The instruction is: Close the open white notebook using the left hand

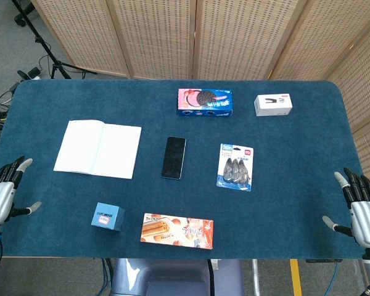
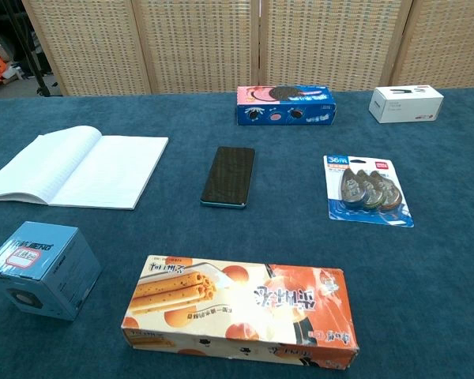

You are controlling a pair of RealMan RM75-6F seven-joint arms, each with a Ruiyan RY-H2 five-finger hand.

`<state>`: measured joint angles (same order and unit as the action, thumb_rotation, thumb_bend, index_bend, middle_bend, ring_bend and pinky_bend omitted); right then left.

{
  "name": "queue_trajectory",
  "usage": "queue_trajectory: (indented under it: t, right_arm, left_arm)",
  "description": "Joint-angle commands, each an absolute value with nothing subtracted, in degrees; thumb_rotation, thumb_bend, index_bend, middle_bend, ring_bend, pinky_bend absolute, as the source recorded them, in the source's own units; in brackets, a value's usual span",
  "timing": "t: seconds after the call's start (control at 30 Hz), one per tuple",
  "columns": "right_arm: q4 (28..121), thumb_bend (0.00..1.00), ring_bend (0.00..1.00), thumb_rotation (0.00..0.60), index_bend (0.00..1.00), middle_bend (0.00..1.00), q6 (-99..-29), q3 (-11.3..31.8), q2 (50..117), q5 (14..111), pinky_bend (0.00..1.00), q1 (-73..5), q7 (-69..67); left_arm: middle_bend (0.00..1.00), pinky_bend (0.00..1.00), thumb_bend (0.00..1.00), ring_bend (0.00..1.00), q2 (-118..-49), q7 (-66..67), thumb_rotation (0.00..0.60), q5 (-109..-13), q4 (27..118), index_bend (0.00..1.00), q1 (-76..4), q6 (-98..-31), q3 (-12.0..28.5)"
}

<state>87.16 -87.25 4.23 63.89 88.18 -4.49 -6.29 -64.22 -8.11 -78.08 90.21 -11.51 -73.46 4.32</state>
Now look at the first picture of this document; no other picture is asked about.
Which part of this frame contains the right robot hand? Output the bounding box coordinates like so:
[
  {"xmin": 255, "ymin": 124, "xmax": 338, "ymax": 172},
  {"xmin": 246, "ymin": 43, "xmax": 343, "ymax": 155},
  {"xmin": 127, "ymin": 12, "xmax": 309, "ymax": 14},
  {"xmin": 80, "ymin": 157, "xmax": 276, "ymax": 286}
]
[{"xmin": 322, "ymin": 167, "xmax": 370, "ymax": 250}]

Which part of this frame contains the white notebook with yellow cover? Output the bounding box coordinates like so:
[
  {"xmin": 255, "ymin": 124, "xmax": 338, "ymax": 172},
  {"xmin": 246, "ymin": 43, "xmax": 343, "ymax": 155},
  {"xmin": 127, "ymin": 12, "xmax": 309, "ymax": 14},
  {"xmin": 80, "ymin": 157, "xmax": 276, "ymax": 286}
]
[{"xmin": 52, "ymin": 120, "xmax": 142, "ymax": 180}]

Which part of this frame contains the small blue cube box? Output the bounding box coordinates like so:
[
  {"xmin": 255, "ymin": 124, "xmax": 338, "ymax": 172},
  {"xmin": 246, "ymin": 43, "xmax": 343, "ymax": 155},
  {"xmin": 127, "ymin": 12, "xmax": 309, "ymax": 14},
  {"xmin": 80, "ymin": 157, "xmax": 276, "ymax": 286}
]
[{"xmin": 91, "ymin": 202, "xmax": 126, "ymax": 232}]

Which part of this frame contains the correction tape blister pack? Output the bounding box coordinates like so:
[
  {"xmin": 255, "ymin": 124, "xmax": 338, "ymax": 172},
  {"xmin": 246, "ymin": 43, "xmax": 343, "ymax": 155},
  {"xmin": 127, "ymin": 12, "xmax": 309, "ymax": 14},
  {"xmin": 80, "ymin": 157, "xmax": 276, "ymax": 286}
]
[{"xmin": 216, "ymin": 142, "xmax": 255, "ymax": 192}]

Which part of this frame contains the white stapler box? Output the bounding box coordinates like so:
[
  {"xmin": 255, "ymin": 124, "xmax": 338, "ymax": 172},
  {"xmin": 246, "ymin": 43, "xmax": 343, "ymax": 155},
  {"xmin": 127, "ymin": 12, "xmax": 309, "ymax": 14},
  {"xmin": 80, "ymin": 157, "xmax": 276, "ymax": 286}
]
[{"xmin": 253, "ymin": 94, "xmax": 294, "ymax": 117}]

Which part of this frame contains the black tripod stand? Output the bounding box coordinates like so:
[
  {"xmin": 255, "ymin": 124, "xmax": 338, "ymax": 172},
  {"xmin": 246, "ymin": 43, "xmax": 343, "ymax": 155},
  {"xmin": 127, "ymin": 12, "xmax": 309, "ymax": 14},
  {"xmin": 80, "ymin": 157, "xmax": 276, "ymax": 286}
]
[{"xmin": 11, "ymin": 0, "xmax": 98, "ymax": 80}]

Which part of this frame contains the black smartphone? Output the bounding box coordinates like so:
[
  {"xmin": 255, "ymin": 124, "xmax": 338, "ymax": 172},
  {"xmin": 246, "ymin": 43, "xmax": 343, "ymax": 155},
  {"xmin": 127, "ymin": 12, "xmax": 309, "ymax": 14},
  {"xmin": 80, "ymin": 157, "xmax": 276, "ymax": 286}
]
[{"xmin": 161, "ymin": 136, "xmax": 187, "ymax": 181}]

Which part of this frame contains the blue felt table mat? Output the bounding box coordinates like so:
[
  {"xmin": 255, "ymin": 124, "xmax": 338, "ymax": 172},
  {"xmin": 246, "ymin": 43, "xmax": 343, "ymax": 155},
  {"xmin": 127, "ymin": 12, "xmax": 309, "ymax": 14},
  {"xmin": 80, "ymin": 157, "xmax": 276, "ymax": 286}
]
[{"xmin": 0, "ymin": 79, "xmax": 368, "ymax": 260}]

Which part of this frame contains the orange wafer roll box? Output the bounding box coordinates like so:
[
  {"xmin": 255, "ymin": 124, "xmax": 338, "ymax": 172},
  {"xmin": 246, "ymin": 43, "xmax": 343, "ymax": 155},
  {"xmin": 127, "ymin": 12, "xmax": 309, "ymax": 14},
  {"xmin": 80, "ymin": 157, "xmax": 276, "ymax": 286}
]
[{"xmin": 140, "ymin": 213, "xmax": 215, "ymax": 250}]

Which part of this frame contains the blue Oreo cookie box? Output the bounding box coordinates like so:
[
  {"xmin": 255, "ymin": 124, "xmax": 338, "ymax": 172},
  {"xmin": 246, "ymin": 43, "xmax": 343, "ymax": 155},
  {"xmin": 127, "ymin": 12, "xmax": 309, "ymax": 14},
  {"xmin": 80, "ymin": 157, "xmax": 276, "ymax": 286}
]
[{"xmin": 177, "ymin": 88, "xmax": 234, "ymax": 117}]

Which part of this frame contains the blue-grey robot torso base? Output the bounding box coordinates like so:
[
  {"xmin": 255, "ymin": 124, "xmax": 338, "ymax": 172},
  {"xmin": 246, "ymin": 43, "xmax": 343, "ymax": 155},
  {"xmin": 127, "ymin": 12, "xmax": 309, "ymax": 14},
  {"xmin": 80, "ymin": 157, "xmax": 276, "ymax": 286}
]
[{"xmin": 110, "ymin": 258, "xmax": 245, "ymax": 296}]

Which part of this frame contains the woven folding screen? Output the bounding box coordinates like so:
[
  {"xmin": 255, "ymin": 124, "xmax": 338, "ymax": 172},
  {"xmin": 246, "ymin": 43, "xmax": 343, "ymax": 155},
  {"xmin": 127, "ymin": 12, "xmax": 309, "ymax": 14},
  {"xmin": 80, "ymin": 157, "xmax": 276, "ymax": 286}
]
[{"xmin": 30, "ymin": 0, "xmax": 370, "ymax": 186}]

